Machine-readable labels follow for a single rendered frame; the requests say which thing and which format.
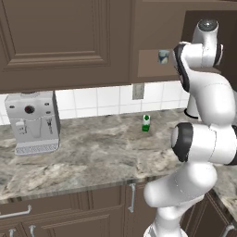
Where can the brown cabinet shelf board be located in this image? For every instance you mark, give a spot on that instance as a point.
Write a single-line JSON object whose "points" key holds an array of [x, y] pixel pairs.
{"points": [[148, 66]]}

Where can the brown corner base cabinet door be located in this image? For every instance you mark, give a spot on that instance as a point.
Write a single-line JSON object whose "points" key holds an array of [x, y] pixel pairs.
{"points": [[211, 219]]}

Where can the brown wide drawer front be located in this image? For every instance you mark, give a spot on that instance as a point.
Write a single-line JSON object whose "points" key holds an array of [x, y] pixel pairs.
{"points": [[55, 206]]}

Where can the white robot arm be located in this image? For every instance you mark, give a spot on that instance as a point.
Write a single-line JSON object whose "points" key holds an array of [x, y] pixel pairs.
{"points": [[209, 102]]}

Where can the grey wall outlet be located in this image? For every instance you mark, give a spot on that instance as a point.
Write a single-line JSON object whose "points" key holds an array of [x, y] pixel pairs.
{"points": [[138, 91]]}

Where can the brown wall cabinet door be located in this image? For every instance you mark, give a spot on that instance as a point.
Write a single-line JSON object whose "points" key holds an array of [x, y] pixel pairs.
{"points": [[61, 37]]}

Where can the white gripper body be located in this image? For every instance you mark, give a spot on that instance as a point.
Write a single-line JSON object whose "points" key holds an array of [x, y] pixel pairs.
{"points": [[192, 109]]}

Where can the white espresso coffee machine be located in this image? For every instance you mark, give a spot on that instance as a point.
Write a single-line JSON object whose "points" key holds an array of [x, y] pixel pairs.
{"points": [[34, 123]]}

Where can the brown open wall cabinet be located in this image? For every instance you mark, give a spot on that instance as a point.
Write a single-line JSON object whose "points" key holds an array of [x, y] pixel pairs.
{"points": [[154, 27]]}

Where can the brown narrow base cabinet door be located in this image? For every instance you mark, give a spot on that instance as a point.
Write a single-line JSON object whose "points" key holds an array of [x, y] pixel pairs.
{"points": [[140, 213]]}

